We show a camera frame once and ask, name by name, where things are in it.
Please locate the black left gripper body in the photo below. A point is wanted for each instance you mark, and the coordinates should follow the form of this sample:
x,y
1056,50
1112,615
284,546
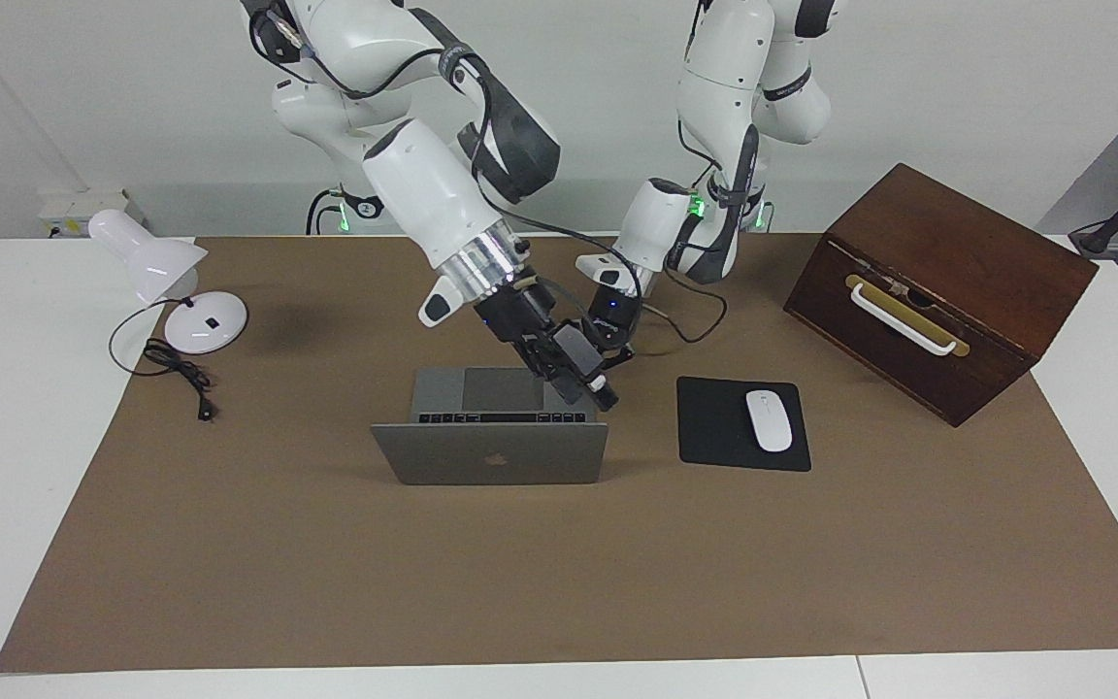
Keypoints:
x,y
614,311

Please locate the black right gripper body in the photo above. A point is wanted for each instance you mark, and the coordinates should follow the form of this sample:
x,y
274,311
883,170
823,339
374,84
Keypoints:
x,y
520,320

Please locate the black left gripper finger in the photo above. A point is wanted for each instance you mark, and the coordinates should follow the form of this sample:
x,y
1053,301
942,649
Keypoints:
x,y
620,352
578,351
583,391

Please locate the silver laptop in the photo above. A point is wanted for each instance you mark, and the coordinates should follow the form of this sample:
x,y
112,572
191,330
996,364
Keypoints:
x,y
491,456

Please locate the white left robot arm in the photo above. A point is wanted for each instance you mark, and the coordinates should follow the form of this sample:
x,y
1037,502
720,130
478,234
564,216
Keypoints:
x,y
656,218

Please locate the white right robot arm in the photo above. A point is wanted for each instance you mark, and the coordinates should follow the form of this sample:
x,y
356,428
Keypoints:
x,y
423,194

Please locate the black mouse pad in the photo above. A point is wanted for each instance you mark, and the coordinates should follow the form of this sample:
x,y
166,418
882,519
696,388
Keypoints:
x,y
714,427

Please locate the white computer mouse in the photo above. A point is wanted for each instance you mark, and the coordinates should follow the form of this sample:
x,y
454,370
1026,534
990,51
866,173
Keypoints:
x,y
769,420

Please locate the brown table mat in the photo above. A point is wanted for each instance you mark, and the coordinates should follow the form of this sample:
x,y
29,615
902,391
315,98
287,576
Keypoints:
x,y
559,563

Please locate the dark wooden box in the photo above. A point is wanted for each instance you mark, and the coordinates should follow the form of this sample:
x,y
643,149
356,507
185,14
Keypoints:
x,y
986,262

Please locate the white desk lamp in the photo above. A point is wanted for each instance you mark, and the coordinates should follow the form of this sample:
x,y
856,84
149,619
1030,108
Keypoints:
x,y
147,252

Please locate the white wall power strip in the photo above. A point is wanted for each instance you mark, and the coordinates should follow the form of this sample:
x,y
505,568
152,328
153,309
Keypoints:
x,y
74,206

